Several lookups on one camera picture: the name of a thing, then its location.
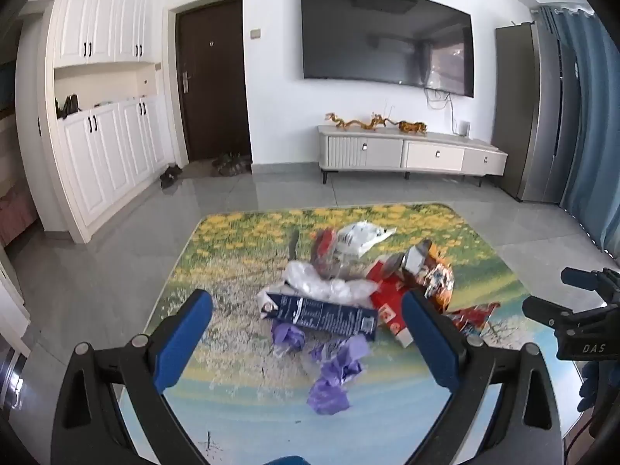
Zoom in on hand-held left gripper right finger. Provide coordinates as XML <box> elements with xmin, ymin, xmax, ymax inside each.
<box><xmin>401</xmin><ymin>289</ymin><xmax>565</xmax><ymax>465</ymax></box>

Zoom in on person's right hand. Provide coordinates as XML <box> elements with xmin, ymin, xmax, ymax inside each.
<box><xmin>577</xmin><ymin>361</ymin><xmax>606</xmax><ymax>413</ymax></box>

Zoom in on golden dragon figurine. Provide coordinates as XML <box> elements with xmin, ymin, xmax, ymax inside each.
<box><xmin>324</xmin><ymin>111</ymin><xmax>394</xmax><ymax>133</ymax></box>

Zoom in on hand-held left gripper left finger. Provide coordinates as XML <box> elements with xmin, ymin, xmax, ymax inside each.
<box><xmin>51</xmin><ymin>289</ymin><xmax>214</xmax><ymax>465</ymax></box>

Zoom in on crumpled purple glove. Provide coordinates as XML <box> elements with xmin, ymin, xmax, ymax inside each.
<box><xmin>271</xmin><ymin>322</ymin><xmax>306</xmax><ymax>357</ymax></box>
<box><xmin>307</xmin><ymin>375</ymin><xmax>352</xmax><ymax>416</ymax></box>

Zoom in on white printed packet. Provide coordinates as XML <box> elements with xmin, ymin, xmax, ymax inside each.
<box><xmin>338</xmin><ymin>221</ymin><xmax>397</xmax><ymax>257</ymax></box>

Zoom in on black items on shelf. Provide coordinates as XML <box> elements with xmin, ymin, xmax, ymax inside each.
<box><xmin>55</xmin><ymin>94</ymin><xmax>81</xmax><ymax>120</ymax></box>

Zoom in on grey refrigerator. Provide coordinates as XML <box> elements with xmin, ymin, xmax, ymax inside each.
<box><xmin>494</xmin><ymin>22</ymin><xmax>579</xmax><ymax>204</ymax></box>

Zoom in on dark blue carton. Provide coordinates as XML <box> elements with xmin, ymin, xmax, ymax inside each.
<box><xmin>262</xmin><ymin>293</ymin><xmax>379</xmax><ymax>341</ymax></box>

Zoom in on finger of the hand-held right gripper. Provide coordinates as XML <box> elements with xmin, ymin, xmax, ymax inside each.
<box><xmin>522</xmin><ymin>296</ymin><xmax>582</xmax><ymax>331</ymax></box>
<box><xmin>561</xmin><ymin>267</ymin><xmax>613</xmax><ymax>294</ymax></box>

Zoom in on blue curtain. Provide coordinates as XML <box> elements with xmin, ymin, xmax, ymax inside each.
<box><xmin>540</xmin><ymin>5</ymin><xmax>620</xmax><ymax>253</ymax></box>

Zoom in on red carton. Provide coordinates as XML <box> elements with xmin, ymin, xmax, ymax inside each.
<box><xmin>365</xmin><ymin>257</ymin><xmax>418</xmax><ymax>348</ymax></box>

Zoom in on dark brown door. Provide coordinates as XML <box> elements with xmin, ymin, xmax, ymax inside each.
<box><xmin>175</xmin><ymin>0</ymin><xmax>253</xmax><ymax>163</ymax></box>

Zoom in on wall television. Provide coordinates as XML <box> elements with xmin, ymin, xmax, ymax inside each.
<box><xmin>300</xmin><ymin>0</ymin><xmax>475</xmax><ymax>99</ymax></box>

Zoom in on red white snack wrapper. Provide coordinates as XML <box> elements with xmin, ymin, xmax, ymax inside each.
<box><xmin>310</xmin><ymin>229</ymin><xmax>350</xmax><ymax>278</ymax></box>

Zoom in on pile of shoes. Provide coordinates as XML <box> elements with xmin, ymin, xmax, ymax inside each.
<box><xmin>212</xmin><ymin>152</ymin><xmax>253</xmax><ymax>176</ymax></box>

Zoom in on television cables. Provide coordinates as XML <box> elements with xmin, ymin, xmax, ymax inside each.
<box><xmin>424</xmin><ymin>84</ymin><xmax>459</xmax><ymax>133</ymax></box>

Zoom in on silver lined packet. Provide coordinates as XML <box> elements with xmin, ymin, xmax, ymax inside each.
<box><xmin>402</xmin><ymin>239</ymin><xmax>434</xmax><ymax>274</ymax></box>

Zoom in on purple crumpled wrappers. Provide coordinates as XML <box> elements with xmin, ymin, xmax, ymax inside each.
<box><xmin>312</xmin><ymin>336</ymin><xmax>372</xmax><ymax>384</ymax></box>

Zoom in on white plastic bag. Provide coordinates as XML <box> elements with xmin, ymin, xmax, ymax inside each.
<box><xmin>257</xmin><ymin>260</ymin><xmax>379</xmax><ymax>311</ymax></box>

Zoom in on white television console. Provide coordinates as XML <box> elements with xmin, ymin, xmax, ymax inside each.
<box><xmin>317</xmin><ymin>124</ymin><xmax>508</xmax><ymax>188</ymax></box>

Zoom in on white cabinet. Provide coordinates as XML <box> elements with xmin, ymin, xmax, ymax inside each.
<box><xmin>17</xmin><ymin>0</ymin><xmax>171</xmax><ymax>245</ymax></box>

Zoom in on flower print table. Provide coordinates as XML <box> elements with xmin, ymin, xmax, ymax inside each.
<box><xmin>116</xmin><ymin>202</ymin><xmax>584</xmax><ymax>465</ymax></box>

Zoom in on dark shoes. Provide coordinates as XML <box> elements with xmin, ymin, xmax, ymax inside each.
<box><xmin>160</xmin><ymin>164</ymin><xmax>184</xmax><ymax>189</ymax></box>

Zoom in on orange colourful wrapper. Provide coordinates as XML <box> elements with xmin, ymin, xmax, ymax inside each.
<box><xmin>417</xmin><ymin>247</ymin><xmax>456</xmax><ymax>313</ymax></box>

